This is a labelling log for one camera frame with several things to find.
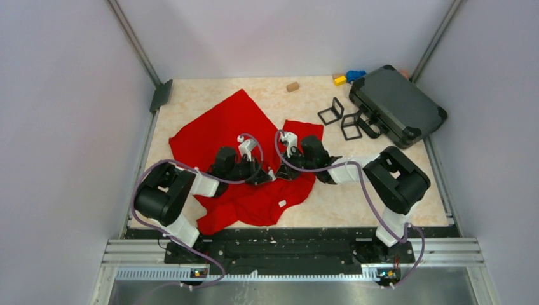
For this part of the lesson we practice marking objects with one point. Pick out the brown wooden block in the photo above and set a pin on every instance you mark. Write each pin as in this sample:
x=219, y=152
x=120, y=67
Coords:
x=291, y=87

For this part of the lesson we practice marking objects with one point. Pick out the yellow toy block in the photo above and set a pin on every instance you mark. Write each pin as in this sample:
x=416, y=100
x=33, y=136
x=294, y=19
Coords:
x=340, y=80

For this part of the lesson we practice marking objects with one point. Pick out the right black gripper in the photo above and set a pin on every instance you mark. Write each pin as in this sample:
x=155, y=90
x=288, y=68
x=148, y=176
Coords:
x=286, y=173

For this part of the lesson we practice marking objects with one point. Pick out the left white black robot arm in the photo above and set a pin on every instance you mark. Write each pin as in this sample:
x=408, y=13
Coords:
x=162, y=194

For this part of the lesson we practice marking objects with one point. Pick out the tan toy block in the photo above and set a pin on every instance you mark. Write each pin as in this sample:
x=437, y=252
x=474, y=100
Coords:
x=337, y=75

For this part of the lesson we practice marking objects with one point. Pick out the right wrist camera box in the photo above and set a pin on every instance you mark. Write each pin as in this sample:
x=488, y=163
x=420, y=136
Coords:
x=290, y=141

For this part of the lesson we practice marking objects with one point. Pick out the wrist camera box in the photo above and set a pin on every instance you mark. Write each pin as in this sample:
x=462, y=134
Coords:
x=290, y=141
x=246, y=146

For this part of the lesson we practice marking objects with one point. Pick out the dark grey carrying case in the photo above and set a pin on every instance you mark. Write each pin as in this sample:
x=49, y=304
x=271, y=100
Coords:
x=395, y=107

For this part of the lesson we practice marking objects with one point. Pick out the round glitter brooch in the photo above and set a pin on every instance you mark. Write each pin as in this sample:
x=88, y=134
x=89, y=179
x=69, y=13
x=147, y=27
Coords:
x=271, y=175

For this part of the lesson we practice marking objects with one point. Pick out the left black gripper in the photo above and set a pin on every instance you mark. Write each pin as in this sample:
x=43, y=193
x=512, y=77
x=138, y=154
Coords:
x=252, y=166

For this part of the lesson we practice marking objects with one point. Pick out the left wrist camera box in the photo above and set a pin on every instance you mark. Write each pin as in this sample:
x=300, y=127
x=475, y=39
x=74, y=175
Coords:
x=246, y=146

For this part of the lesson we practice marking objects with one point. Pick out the black corner bracket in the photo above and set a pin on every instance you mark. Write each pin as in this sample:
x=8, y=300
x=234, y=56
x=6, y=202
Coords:
x=161, y=95

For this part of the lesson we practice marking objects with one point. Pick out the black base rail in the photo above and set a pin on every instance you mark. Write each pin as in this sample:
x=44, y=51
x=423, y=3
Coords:
x=285, y=251

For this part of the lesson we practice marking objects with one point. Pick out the red t-shirt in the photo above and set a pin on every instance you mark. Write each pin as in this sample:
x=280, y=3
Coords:
x=234, y=141

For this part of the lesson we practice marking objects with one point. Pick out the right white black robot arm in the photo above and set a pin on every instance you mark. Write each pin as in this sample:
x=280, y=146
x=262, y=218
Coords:
x=391, y=183

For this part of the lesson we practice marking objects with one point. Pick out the open black brooch box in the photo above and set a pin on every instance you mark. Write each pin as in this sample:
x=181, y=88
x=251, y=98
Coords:
x=332, y=114

